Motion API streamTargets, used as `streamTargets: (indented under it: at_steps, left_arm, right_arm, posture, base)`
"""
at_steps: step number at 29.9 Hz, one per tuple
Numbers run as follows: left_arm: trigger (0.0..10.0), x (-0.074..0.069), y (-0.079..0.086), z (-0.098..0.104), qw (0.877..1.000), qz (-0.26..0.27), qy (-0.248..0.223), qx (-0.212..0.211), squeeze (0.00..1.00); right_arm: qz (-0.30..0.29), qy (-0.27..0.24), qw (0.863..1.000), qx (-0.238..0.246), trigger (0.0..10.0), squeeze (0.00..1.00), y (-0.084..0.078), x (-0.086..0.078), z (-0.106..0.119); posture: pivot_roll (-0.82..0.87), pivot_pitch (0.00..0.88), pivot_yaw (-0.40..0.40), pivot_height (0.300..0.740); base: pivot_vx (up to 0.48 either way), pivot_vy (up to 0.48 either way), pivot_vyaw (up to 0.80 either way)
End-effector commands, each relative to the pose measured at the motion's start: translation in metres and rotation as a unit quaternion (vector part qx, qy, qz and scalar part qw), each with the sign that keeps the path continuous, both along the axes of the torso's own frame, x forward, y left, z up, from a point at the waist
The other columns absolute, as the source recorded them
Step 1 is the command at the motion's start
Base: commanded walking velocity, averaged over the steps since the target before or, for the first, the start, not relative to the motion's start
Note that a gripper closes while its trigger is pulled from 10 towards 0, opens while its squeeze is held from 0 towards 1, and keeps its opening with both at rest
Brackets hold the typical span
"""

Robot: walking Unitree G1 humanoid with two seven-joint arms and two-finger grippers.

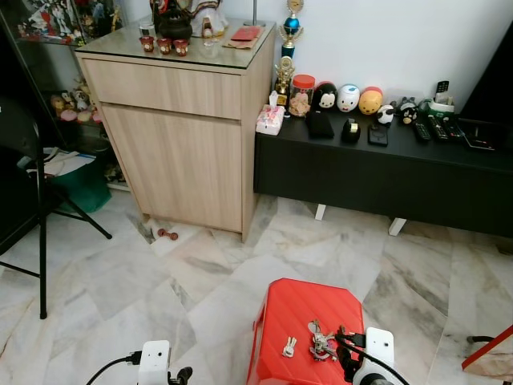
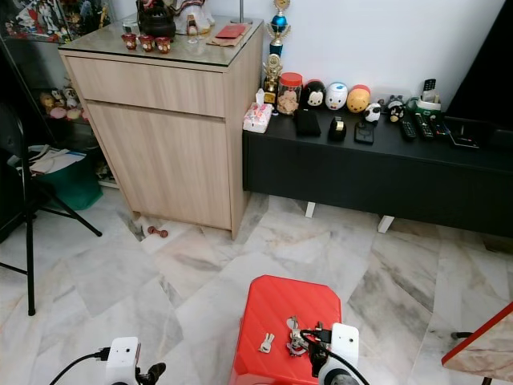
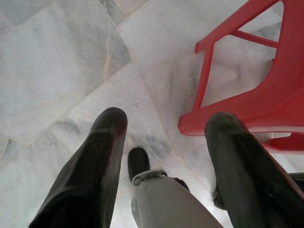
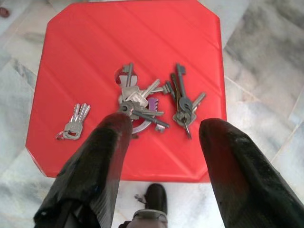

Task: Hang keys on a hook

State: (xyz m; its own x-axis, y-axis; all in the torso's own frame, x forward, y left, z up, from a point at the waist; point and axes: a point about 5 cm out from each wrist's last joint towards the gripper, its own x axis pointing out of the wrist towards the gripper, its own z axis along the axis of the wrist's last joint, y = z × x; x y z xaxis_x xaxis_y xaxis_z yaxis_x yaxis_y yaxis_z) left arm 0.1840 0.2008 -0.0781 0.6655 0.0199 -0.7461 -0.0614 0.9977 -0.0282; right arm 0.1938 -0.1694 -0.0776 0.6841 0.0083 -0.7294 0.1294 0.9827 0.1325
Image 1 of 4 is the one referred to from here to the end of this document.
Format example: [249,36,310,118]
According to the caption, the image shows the yellow round plush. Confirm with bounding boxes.
[357,86,384,116]

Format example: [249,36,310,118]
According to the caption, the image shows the black tablet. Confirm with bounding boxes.
[463,119,504,152]

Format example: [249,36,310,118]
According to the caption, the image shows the red plastic stool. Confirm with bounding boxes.
[247,278,366,385]

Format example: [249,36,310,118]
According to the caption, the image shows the red packet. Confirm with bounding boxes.
[229,26,265,43]

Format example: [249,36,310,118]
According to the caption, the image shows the green bin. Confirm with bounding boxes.
[50,152,113,213]

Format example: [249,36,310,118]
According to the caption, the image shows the light wooden cabinet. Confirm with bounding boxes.
[76,22,277,243]

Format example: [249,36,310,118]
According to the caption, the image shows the black mouse plush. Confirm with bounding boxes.
[312,81,338,113]

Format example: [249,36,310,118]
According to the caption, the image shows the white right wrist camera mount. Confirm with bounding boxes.
[353,327,396,385]

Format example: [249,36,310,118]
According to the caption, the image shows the dark glass display cabinet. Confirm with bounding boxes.
[0,0,125,173]

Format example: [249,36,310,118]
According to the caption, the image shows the white round plush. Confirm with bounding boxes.
[336,84,361,113]

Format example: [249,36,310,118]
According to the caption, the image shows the red lidded snack jar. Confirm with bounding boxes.
[289,74,316,119]

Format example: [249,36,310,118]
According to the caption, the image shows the small black pouch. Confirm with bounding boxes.
[367,123,390,147]

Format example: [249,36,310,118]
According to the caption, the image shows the pink tissue pack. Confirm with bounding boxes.
[256,91,287,136]

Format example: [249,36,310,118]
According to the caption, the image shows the blue and gold trophy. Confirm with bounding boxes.
[281,0,305,59]

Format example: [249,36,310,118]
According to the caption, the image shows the small white panda figure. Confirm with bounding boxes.
[377,103,396,126]

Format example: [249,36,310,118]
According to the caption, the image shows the black and white figure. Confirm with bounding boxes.
[398,97,418,125]

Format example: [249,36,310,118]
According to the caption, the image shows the small clear glass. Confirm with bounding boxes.
[202,18,219,47]

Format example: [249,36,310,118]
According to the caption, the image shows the silver key bunch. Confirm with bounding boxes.
[308,320,341,362]

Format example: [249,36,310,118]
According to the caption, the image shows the colourful figure box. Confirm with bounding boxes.
[18,0,85,43]

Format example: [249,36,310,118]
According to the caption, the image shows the black wallet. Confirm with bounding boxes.
[306,110,335,140]

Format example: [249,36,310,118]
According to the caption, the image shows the marble pattern folding table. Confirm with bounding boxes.
[463,325,513,382]

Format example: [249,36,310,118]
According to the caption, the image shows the white robed figurine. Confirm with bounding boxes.
[191,0,230,39]

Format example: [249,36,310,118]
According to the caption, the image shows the black incense burner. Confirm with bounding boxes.
[152,0,194,43]

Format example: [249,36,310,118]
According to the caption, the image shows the white papers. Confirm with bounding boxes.
[32,148,97,177]

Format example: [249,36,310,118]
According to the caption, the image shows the black folding chair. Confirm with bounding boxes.
[0,96,113,319]

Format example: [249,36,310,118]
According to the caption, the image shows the black remote control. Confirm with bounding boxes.
[411,119,432,144]
[443,117,467,140]
[427,115,450,142]

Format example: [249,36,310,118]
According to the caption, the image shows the black low console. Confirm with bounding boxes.
[254,111,513,239]

